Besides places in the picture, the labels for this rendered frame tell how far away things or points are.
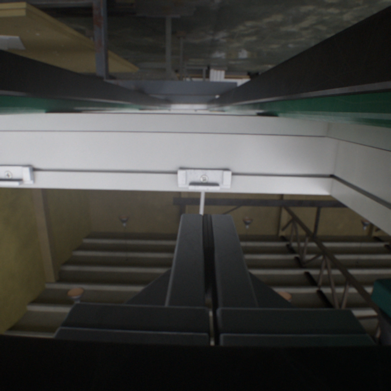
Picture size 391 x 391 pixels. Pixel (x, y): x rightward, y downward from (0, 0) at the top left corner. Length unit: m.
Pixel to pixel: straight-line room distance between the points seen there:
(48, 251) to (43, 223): 1.28
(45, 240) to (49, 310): 2.82
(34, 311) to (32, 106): 13.00
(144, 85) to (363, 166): 0.59
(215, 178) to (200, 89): 0.49
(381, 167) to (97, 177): 0.23
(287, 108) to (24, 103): 0.18
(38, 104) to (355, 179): 0.26
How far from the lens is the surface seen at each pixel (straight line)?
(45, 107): 0.26
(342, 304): 12.15
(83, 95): 0.34
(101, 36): 0.81
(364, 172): 0.25
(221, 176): 0.26
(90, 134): 0.28
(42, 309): 13.04
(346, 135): 0.23
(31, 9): 0.91
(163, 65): 1.92
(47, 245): 13.43
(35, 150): 0.30
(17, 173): 0.31
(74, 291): 9.38
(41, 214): 12.92
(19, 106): 0.23
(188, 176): 0.26
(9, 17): 0.93
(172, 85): 0.73
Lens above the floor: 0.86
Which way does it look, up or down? 17 degrees up
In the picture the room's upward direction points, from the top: 179 degrees counter-clockwise
